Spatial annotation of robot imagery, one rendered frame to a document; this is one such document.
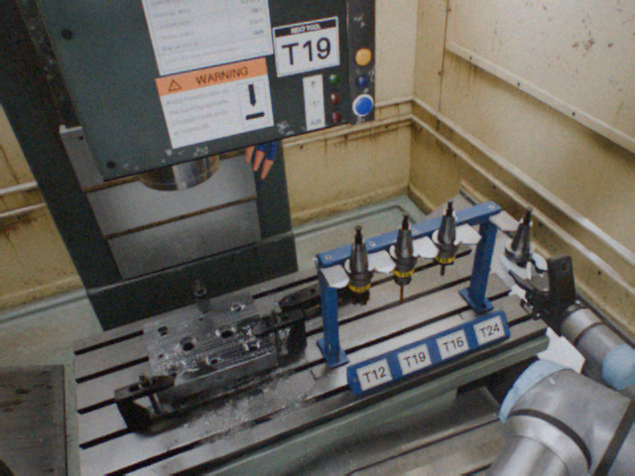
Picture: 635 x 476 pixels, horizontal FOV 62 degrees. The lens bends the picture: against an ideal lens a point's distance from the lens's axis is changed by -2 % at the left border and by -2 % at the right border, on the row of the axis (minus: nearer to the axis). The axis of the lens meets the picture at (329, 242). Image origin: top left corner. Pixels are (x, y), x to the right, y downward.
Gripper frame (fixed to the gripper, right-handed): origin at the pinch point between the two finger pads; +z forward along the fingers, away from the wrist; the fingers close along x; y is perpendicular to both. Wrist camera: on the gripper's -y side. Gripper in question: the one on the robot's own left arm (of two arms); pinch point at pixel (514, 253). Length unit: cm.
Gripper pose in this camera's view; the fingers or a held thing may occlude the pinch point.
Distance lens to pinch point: 127.6
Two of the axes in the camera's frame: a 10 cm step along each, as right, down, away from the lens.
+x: 9.2, -2.7, 2.8
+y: 0.3, 7.6, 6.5
